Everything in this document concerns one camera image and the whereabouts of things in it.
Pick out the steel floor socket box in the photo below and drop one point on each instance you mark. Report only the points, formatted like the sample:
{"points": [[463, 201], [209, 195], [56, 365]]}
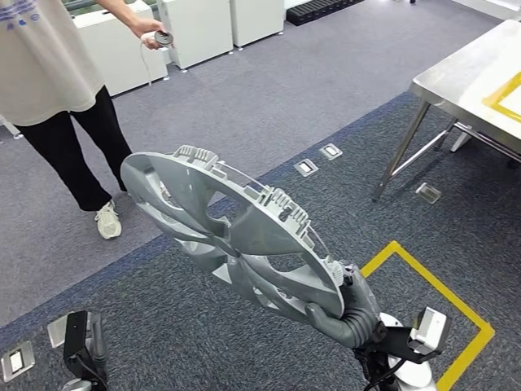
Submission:
{"points": [[16, 361], [306, 168], [330, 151]]}

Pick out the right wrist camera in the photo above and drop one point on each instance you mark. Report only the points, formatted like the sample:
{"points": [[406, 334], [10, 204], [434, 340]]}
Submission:
{"points": [[431, 329]]}

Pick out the grey plastic wheel hubcap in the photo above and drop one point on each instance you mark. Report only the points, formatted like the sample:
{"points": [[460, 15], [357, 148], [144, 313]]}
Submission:
{"points": [[260, 226]]}

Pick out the person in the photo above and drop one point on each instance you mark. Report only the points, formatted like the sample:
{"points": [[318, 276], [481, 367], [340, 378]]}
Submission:
{"points": [[44, 59]]}

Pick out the white cabinet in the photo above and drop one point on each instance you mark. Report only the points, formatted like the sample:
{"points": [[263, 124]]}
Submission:
{"points": [[199, 32], [117, 54], [256, 21]]}

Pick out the steel floor cover plate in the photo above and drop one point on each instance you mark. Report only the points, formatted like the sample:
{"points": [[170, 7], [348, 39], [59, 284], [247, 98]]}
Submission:
{"points": [[428, 193], [56, 332]]}

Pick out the person's hand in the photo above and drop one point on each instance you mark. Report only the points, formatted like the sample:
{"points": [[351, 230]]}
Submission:
{"points": [[146, 29]]}

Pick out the stainless steel workbench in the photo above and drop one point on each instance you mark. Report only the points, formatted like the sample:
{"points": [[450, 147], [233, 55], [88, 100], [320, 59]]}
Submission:
{"points": [[460, 75]]}

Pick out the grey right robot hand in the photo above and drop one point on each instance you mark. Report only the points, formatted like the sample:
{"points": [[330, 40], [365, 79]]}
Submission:
{"points": [[360, 294]]}

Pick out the black ribbed mat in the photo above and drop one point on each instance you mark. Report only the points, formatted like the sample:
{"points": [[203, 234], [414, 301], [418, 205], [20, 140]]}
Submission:
{"points": [[317, 11]]}

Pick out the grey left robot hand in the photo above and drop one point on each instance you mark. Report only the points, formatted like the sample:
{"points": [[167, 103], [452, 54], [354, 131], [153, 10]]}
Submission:
{"points": [[98, 340]]}

